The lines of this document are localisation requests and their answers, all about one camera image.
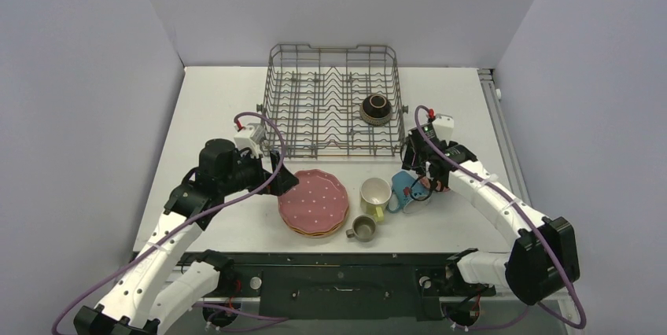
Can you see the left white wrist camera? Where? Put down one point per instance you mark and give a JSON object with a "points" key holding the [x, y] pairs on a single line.
{"points": [[250, 139]]}

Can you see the yellow plate under pink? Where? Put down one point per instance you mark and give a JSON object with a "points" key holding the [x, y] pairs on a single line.
{"points": [[331, 231]]}

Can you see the yellow green mug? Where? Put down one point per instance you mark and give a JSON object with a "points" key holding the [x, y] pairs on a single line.
{"points": [[375, 194]]}

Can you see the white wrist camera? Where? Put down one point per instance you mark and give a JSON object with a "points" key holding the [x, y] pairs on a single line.
{"points": [[250, 139], [443, 126]]}

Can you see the blue handled white mug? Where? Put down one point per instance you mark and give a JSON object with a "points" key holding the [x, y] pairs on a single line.
{"points": [[408, 193]]}

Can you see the grey wire dish rack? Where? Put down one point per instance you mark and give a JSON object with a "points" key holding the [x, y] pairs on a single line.
{"points": [[313, 95]]}

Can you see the dark brown glazed bowl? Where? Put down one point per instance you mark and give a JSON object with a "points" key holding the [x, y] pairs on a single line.
{"points": [[375, 110]]}

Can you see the small grey cup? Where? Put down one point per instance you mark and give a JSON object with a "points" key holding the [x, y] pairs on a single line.
{"points": [[363, 229]]}

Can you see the orange patterned small bowl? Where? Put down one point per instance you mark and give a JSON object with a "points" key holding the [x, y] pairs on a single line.
{"points": [[433, 185]]}

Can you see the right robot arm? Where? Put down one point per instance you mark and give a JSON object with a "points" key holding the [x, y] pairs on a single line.
{"points": [[466, 173]]}

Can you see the pink polka dot plate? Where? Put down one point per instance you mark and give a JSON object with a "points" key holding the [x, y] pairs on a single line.
{"points": [[316, 204]]}

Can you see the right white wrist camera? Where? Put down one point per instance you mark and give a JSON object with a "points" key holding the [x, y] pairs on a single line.
{"points": [[443, 126]]}

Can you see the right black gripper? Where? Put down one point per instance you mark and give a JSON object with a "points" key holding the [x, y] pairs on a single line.
{"points": [[417, 160]]}

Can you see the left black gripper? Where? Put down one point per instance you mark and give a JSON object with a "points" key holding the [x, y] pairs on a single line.
{"points": [[263, 176]]}

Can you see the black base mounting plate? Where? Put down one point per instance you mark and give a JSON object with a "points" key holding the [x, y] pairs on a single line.
{"points": [[362, 285]]}

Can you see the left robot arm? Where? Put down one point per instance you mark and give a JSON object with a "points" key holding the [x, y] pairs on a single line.
{"points": [[223, 169]]}

